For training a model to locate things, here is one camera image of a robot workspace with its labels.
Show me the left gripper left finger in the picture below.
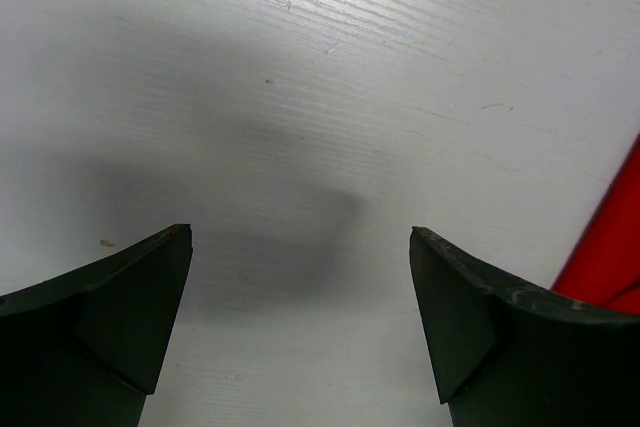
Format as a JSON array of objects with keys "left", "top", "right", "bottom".
[{"left": 1, "top": 224, "right": 193, "bottom": 426}]

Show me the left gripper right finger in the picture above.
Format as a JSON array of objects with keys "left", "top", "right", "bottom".
[{"left": 409, "top": 227, "right": 639, "bottom": 427}]

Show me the red t shirt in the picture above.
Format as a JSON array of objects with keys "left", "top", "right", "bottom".
[{"left": 552, "top": 142, "right": 640, "bottom": 314}]

